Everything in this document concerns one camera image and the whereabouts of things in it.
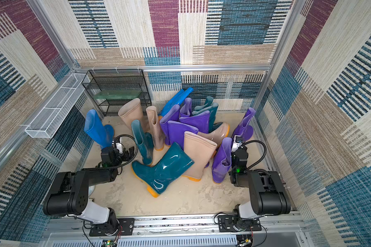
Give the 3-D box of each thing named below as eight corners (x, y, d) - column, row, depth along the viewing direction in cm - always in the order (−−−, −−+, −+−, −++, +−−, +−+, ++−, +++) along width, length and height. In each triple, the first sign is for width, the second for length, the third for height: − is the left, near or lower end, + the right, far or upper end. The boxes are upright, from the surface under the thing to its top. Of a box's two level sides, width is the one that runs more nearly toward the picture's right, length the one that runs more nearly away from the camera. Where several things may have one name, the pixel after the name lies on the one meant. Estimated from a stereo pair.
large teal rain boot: (150, 201, 81) (144, 192, 70) (134, 169, 92) (127, 157, 81) (192, 173, 90) (193, 161, 79) (174, 147, 102) (172, 133, 90)
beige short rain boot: (176, 172, 92) (172, 149, 72) (186, 155, 99) (186, 130, 79) (201, 185, 87) (205, 164, 67) (210, 167, 94) (216, 143, 74)
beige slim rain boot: (157, 153, 100) (150, 127, 80) (153, 134, 109) (145, 107, 90) (166, 150, 101) (161, 124, 81) (161, 132, 110) (155, 105, 91)
